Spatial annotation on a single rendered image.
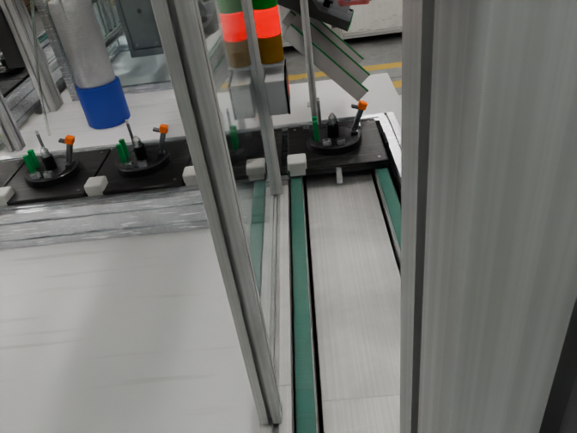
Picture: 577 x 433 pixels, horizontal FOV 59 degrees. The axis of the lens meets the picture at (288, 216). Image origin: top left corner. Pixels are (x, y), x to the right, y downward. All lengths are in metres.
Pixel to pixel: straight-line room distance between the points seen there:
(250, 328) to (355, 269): 0.43
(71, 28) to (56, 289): 0.95
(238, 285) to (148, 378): 0.45
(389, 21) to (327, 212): 4.32
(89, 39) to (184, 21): 1.50
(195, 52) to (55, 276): 0.94
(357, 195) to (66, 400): 0.73
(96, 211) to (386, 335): 0.76
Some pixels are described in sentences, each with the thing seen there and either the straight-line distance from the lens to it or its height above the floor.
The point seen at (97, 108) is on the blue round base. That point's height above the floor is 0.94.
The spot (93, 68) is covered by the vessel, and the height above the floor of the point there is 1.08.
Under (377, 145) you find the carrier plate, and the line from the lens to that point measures 1.30.
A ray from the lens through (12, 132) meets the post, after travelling 2.00.
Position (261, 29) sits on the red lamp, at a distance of 1.01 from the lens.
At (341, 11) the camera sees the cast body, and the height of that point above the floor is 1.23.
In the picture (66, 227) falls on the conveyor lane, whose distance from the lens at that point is 1.37.
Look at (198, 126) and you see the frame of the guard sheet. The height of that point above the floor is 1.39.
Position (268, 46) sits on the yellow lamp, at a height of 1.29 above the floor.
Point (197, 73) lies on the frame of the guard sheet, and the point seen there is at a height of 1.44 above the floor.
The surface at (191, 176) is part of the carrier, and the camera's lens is 1.26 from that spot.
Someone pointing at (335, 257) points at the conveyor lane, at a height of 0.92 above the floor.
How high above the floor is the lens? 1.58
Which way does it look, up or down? 35 degrees down
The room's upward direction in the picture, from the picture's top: 8 degrees counter-clockwise
